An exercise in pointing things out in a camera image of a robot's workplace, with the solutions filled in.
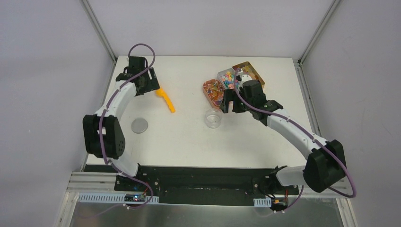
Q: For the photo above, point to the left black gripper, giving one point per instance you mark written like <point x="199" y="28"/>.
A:
<point x="150" y="84"/>

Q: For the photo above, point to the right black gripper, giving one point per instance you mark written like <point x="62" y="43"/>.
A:
<point x="229" y="95"/>

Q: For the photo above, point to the yellow plastic scoop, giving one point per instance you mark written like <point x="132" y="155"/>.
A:
<point x="161" y="93"/>

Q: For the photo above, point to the orange tray of lollipops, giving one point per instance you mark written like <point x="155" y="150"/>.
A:
<point x="214" y="92"/>

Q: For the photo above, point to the clear plastic jar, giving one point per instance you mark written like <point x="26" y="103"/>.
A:
<point x="213" y="118"/>

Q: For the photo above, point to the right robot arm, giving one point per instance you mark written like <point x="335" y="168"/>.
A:
<point x="325" y="160"/>

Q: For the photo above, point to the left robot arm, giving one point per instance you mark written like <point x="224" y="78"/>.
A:
<point x="103" y="134"/>

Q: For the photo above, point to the white tray of star candies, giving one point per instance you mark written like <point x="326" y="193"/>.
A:
<point x="228" y="79"/>

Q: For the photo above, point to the gold tray of gummies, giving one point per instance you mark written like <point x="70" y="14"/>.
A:
<point x="246" y="68"/>

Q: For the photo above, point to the clear jar lid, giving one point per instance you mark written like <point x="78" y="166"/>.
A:
<point x="139" y="125"/>

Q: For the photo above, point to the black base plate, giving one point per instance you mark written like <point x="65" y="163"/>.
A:
<point x="205" y="186"/>

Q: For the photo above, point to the aluminium frame rail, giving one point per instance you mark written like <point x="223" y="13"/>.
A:
<point x="106" y="182"/>

